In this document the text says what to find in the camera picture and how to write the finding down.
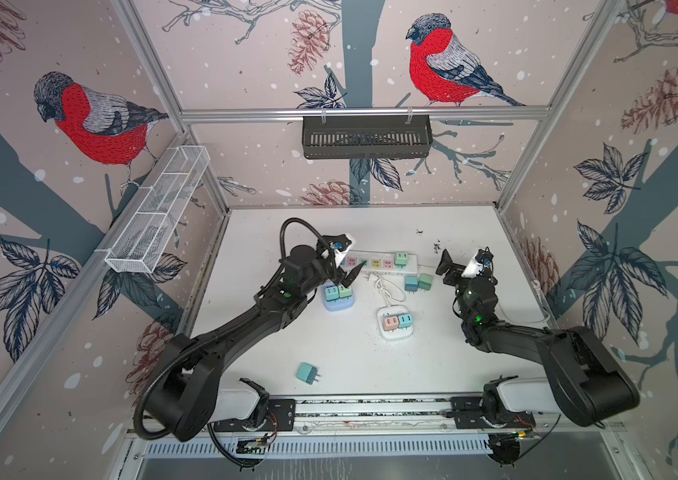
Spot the teal charger front lowest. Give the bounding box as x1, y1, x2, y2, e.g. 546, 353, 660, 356
296, 362, 319, 385

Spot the white long strip cable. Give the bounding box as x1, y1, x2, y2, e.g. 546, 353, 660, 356
418, 263, 553, 328

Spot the blue square power strip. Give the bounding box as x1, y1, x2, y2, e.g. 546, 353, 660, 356
320, 282, 355, 312

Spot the teal charger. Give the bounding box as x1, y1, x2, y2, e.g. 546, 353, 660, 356
404, 275, 419, 293
323, 286, 340, 302

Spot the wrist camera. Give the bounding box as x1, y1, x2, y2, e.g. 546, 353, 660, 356
326, 234, 355, 267
461, 247, 494, 279

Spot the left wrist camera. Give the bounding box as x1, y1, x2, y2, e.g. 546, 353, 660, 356
326, 234, 355, 267

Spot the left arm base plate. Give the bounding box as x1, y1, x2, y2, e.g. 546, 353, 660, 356
213, 399, 296, 433

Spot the white wire mesh shelf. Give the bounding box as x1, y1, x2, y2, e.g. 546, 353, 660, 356
105, 145, 210, 274

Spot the white square power strip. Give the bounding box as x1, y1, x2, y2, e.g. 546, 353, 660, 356
377, 305, 415, 342

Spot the light green charger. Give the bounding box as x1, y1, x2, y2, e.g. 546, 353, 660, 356
394, 252, 409, 269

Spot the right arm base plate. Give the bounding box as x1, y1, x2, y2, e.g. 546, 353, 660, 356
443, 395, 536, 430

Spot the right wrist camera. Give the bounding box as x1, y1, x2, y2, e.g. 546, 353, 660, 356
461, 247, 494, 279

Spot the white long power strip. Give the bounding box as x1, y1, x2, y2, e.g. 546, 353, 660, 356
341, 251, 419, 276

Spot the white square strip cable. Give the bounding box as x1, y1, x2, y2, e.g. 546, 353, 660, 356
373, 274, 407, 307

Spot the pink charger plug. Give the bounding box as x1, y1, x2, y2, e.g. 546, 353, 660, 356
381, 316, 398, 332

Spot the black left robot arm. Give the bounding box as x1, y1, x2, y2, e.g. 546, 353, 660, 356
133, 217, 363, 441

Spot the black hanging basket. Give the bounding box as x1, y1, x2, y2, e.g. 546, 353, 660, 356
302, 115, 433, 160

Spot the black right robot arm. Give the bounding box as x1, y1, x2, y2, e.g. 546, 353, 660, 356
436, 248, 640, 427

